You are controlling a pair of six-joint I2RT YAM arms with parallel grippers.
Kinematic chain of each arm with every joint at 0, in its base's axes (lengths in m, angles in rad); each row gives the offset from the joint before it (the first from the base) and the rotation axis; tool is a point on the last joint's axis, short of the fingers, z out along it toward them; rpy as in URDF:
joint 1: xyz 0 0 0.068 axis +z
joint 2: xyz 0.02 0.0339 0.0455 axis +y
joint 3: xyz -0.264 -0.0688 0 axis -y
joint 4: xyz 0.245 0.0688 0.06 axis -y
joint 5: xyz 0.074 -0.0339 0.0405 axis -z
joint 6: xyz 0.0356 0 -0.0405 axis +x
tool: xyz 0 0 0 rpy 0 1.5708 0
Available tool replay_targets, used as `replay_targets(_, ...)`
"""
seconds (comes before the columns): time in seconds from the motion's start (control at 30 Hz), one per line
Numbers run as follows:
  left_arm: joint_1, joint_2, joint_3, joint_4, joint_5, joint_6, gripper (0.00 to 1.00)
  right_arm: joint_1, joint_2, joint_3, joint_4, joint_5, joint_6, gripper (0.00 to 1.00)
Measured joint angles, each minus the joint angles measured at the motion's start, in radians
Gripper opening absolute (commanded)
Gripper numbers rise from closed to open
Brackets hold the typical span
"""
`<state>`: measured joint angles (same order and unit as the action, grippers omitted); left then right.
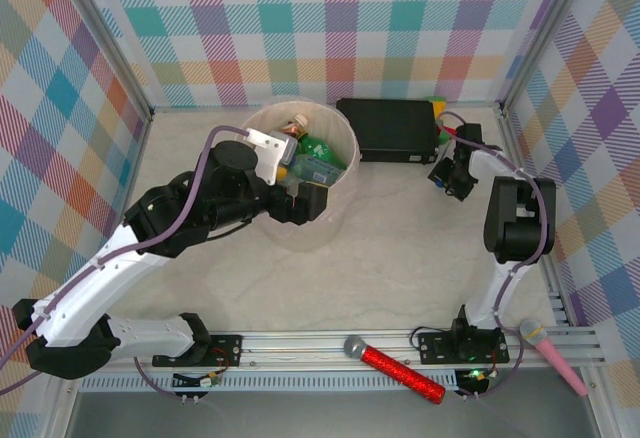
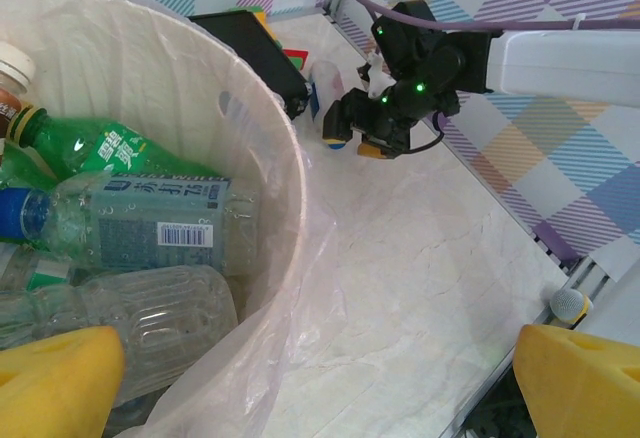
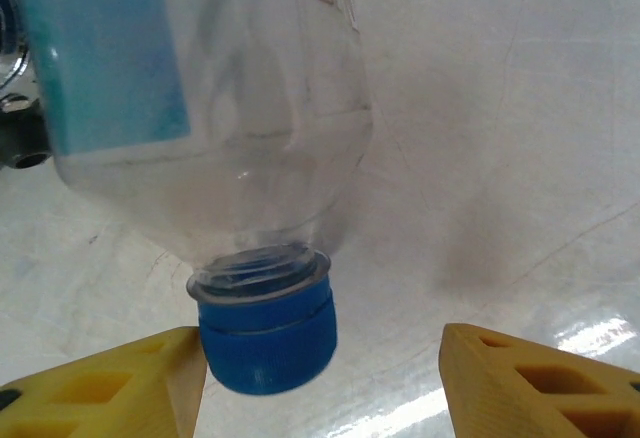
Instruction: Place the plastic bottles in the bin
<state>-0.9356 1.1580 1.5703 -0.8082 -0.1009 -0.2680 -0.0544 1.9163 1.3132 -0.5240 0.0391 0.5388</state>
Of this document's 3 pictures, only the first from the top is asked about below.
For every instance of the green toy block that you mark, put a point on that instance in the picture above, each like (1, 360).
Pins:
(443, 137)
(433, 99)

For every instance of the cream plastic waste bin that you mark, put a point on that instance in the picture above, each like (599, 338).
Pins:
(300, 235)

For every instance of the aluminium table side rail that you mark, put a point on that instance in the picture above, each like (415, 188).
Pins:
(562, 278)

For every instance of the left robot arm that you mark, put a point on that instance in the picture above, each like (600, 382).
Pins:
(90, 288)

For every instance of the yellow toy block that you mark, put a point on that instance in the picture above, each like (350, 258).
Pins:
(439, 109)

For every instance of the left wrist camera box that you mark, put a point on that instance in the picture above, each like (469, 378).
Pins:
(267, 150)

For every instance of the black hard case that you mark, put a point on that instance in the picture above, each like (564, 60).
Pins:
(385, 128)

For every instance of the small circuit board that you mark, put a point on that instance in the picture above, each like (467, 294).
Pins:
(209, 381)
(475, 376)

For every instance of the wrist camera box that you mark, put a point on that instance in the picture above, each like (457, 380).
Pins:
(267, 150)
(471, 134)

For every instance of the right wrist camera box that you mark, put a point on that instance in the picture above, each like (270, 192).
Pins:
(471, 134)

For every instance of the aluminium frame post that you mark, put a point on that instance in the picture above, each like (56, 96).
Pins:
(107, 38)
(545, 33)

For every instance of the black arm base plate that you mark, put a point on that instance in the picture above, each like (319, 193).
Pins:
(225, 348)
(435, 348)

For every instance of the brown Nescafe coffee bottle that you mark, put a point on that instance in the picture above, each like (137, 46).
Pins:
(292, 128)

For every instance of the red glitter microphone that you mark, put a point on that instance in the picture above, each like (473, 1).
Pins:
(400, 368)

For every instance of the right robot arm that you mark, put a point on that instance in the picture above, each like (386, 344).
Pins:
(520, 218)

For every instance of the pink microphone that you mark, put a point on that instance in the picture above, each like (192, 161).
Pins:
(555, 358)

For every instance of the clear bottle light blue label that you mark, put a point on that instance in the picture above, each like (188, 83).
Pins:
(317, 170)

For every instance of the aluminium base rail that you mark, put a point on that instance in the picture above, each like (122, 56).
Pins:
(300, 348)

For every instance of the red toy block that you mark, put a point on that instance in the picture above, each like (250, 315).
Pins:
(450, 131)

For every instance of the green Sprite bottle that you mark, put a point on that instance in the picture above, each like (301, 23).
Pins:
(322, 150)

